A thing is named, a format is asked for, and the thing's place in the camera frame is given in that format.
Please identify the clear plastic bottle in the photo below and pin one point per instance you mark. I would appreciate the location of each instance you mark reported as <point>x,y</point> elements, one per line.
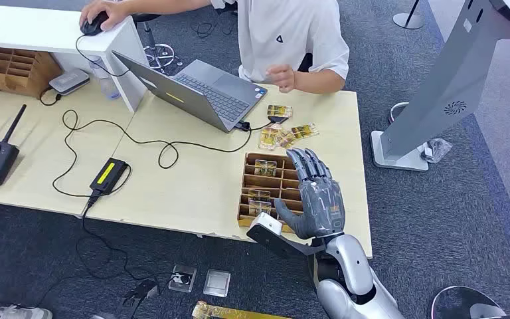
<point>104,81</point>

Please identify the round dark white-rimmed disc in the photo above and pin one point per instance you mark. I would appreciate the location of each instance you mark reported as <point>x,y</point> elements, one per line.
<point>461,306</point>

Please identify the silver floor cover plate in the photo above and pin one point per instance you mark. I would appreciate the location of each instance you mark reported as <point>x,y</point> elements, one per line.
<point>216,282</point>

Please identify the person's left hand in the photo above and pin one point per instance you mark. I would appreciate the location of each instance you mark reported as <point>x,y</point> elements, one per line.
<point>282,78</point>

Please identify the person's right hand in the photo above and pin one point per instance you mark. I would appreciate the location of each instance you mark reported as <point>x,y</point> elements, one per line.
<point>107,11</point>

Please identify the black power adapter yellow label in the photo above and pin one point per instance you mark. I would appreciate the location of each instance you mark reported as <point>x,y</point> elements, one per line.
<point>108,176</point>

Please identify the gold patterned card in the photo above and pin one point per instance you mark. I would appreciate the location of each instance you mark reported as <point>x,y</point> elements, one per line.
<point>259,194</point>
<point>268,138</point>
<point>265,167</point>
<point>287,140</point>
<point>259,208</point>
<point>279,110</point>
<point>304,130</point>

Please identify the black plastic floor piece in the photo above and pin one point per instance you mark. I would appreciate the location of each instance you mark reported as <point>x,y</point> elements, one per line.
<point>140,293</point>

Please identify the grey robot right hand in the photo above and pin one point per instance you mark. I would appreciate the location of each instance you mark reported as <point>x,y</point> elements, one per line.
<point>321,207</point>

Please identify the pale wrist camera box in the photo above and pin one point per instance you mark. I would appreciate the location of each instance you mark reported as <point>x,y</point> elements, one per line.
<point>266,224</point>

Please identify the chrome base stool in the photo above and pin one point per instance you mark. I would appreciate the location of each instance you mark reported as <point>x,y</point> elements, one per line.
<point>148,35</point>

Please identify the person's left forearm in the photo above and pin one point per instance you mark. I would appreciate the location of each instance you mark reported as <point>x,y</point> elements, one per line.
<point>321,82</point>

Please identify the white desk shelf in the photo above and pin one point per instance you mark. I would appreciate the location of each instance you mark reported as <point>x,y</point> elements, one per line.
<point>39,31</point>

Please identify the clear plastic bag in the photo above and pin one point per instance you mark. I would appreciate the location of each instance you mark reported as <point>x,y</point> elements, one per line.
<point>436,149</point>

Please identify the grey laptop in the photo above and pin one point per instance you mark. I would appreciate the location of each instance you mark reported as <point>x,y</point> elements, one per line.
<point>220,92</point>

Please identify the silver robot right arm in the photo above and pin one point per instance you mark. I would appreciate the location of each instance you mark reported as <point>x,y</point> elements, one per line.
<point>352,264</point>

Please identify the stanchion pole with round base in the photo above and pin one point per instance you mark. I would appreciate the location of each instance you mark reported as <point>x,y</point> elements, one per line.
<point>407,20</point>

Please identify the wooden card sorting box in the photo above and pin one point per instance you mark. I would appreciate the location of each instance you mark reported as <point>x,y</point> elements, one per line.
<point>272,181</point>

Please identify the person's right forearm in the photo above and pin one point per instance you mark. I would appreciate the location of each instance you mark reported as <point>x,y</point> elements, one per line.
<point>167,5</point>

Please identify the person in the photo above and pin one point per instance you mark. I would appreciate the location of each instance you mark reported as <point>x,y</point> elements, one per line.
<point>22,313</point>
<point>281,31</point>

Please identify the grey router box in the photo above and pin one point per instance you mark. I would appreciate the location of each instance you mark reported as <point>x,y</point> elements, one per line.
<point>69,81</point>

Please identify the yellow floor tape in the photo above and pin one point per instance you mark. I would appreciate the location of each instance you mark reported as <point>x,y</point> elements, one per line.
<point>228,313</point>

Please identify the metal floor socket box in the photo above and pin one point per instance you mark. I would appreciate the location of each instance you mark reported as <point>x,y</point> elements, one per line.
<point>182,278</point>

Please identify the grey kiosk stand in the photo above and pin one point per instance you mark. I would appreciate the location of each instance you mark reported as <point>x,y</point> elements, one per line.
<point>453,79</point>

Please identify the wooden desk organizer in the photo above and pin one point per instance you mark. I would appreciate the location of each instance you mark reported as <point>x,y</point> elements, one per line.
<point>17,72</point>

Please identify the black computer mouse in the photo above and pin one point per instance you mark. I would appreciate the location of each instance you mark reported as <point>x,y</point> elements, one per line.
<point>91,25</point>

